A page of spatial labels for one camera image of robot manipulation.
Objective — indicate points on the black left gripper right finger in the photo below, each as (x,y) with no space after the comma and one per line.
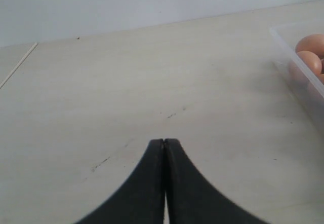
(191,198)

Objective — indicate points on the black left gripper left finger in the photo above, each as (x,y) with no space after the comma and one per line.
(141,198)

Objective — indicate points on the brown egg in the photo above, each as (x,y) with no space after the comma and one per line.
(312,61)
(312,43)

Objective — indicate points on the clear plastic storage box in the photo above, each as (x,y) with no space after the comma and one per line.
(301,80)

